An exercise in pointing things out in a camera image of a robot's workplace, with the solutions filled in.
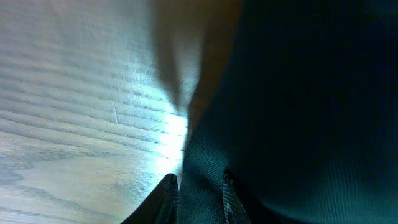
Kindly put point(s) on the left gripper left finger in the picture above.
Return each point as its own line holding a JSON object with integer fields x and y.
{"x": 160, "y": 206}

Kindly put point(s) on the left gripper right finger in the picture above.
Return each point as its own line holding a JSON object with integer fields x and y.
{"x": 234, "y": 211}

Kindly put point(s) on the black t-shirt with logo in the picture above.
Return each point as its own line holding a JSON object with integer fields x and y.
{"x": 304, "y": 119}

